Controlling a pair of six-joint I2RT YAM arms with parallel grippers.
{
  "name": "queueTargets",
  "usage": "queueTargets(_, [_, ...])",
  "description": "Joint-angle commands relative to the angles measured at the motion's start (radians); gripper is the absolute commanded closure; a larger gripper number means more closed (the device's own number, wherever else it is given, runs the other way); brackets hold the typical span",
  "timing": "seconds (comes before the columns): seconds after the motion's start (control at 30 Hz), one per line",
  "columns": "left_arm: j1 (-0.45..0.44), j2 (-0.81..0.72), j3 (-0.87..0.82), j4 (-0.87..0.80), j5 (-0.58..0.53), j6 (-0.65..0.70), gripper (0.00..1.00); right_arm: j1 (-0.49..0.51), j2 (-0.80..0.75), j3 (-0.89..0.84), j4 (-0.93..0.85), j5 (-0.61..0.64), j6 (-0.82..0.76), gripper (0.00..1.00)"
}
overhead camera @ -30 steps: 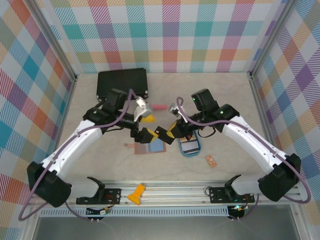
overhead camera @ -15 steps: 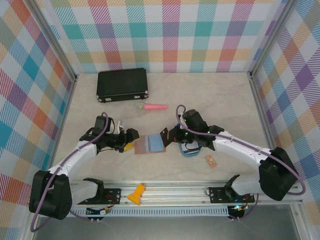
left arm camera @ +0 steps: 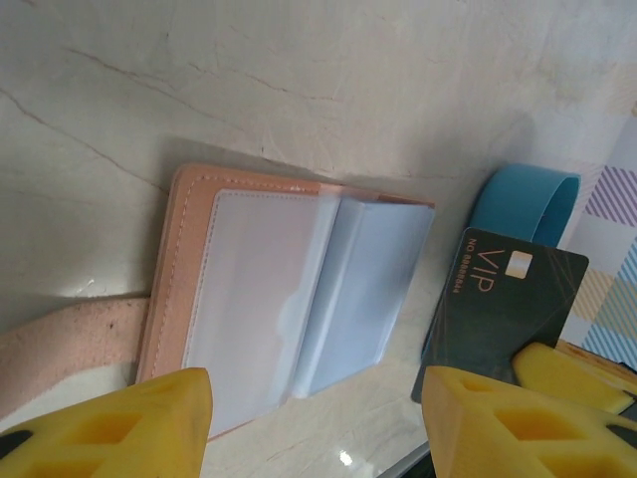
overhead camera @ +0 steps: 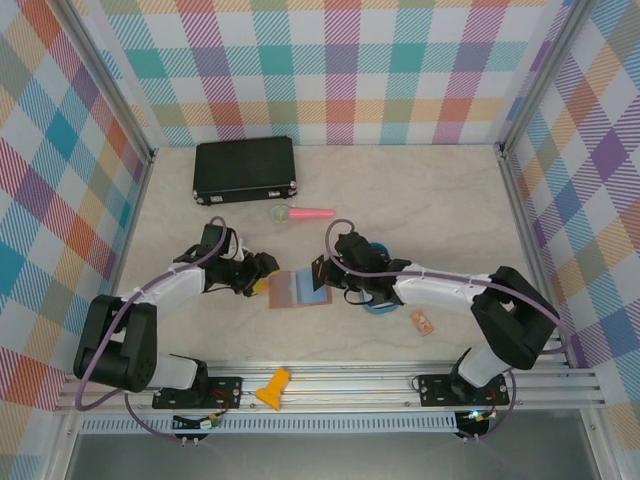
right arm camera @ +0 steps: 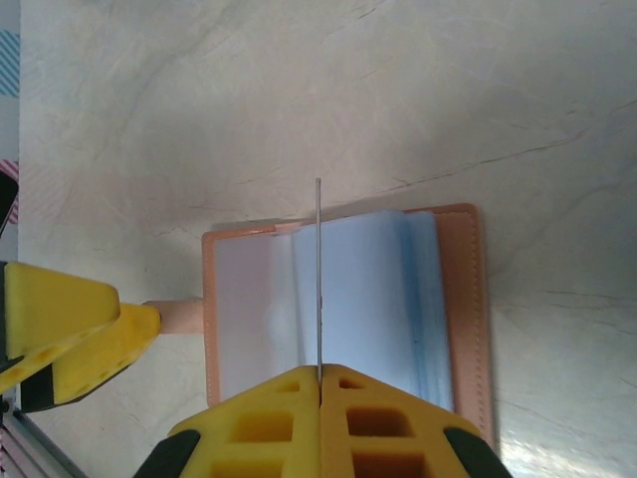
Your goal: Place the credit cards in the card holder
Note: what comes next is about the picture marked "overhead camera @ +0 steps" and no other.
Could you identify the pink leather card holder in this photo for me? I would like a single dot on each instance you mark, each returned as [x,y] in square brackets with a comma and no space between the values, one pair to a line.
[285,292]

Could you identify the dark credit card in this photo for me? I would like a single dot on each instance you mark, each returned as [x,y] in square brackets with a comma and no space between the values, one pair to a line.
[318,272]

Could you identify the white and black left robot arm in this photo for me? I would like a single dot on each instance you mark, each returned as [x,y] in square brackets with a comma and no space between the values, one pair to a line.
[165,287]

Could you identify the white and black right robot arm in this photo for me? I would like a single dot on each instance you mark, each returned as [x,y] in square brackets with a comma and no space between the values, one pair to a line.
[435,290]

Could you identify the blue card tray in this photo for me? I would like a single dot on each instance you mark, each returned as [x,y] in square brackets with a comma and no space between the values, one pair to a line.
[382,310]

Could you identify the pink toy microphone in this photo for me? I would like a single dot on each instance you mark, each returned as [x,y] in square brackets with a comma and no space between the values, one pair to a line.
[305,214]

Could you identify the small orange packet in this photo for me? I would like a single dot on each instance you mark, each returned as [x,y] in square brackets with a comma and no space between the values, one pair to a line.
[423,324]

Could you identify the spare yellow gripper finger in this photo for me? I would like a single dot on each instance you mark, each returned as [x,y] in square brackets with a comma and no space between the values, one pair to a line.
[274,387]

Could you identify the black hard case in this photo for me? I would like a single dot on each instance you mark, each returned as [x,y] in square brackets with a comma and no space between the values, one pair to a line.
[240,167]

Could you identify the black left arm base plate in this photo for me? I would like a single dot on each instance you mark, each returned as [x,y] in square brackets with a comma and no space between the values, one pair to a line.
[225,392]

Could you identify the aluminium side rail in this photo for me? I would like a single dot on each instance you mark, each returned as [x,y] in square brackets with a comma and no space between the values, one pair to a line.
[136,210]
[522,225]

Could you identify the aluminium rail frame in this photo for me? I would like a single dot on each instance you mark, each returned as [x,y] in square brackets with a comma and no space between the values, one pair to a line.
[350,385]

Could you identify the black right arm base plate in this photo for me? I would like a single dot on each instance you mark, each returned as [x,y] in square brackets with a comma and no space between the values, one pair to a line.
[432,390]

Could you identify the aluminium corner post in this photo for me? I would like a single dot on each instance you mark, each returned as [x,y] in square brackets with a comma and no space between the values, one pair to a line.
[107,75]
[542,75]

